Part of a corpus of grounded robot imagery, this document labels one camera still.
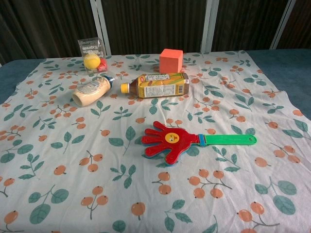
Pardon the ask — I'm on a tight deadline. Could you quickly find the red hand clapper toy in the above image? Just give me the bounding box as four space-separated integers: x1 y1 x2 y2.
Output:
141 120 258 167

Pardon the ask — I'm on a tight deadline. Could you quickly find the yellow label tea bottle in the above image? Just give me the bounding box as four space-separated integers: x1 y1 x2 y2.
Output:
121 72 190 99

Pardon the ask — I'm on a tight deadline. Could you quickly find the fruit and leaf print tablecloth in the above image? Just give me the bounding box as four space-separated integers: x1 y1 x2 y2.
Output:
0 50 311 233

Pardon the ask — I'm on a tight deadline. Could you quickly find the orange foam cube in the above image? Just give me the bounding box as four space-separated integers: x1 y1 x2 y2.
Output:
159 48 184 74

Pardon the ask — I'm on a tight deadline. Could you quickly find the cream squeeze sauce bottle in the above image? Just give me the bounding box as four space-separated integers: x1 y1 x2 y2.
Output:
71 75 116 107

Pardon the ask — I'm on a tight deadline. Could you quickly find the clear plastic box with balls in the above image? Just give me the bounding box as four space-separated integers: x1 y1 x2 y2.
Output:
77 37 109 75

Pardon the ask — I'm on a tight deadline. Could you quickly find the dark pleated curtain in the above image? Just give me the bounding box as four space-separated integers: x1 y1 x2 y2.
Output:
0 0 311 65

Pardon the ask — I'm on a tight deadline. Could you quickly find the white window frame post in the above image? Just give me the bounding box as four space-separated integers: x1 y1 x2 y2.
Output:
200 0 220 53
89 0 112 56
270 0 299 50

